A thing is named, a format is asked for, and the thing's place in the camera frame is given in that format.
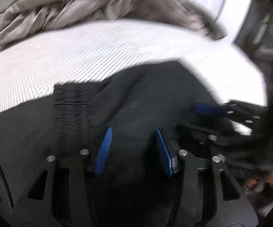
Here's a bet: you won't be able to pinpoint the white patterned mattress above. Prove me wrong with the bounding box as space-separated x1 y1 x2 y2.
0 19 267 112

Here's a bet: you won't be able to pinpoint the grey crumpled duvet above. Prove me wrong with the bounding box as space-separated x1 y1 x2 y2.
0 0 226 47

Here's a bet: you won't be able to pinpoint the black pants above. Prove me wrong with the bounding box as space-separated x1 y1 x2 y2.
0 60 232 227

